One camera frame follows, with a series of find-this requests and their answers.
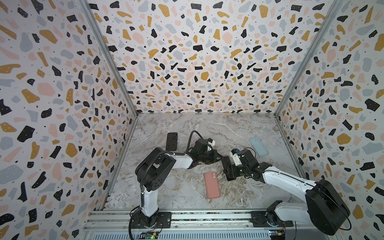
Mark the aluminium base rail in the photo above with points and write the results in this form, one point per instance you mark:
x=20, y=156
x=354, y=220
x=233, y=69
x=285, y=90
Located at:
x=195, y=225

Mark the right circuit board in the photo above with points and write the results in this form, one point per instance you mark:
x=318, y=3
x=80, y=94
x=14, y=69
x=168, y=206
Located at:
x=277, y=235

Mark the light blue phone case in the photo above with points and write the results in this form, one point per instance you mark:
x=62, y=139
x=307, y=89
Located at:
x=258, y=146

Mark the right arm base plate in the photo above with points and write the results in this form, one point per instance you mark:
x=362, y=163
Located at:
x=268, y=219

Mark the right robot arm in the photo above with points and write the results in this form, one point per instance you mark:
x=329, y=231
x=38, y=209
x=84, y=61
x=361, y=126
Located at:
x=320, y=205

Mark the black phone case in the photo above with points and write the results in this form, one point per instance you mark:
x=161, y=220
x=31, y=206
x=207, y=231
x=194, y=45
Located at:
x=172, y=141

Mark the pink phone case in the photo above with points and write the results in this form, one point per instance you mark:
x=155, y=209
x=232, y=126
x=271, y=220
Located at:
x=212, y=185

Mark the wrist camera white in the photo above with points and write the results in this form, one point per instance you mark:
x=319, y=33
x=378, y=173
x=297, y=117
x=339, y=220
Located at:
x=234, y=154
x=211, y=142

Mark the right corner aluminium post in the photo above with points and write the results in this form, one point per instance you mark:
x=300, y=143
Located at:
x=331, y=14

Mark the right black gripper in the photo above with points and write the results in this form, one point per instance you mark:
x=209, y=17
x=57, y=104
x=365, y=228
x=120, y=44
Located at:
x=229, y=167

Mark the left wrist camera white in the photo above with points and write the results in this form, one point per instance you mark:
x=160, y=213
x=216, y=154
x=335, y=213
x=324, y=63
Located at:
x=211, y=142

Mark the corner aluminium post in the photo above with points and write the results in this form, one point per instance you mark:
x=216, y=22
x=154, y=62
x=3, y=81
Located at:
x=331, y=14
x=84, y=6

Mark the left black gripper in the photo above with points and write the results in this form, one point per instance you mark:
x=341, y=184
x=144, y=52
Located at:
x=213, y=154

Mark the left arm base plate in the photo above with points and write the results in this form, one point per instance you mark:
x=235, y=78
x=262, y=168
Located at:
x=157, y=220

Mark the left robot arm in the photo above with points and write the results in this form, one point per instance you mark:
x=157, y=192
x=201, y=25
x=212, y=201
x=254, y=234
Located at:
x=155, y=168

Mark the left green circuit board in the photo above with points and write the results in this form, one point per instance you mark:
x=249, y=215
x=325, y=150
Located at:
x=148, y=236

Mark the left corner aluminium post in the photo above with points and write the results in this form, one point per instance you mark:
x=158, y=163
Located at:
x=84, y=6

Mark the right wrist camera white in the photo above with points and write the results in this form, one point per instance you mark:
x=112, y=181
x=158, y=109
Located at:
x=234, y=154

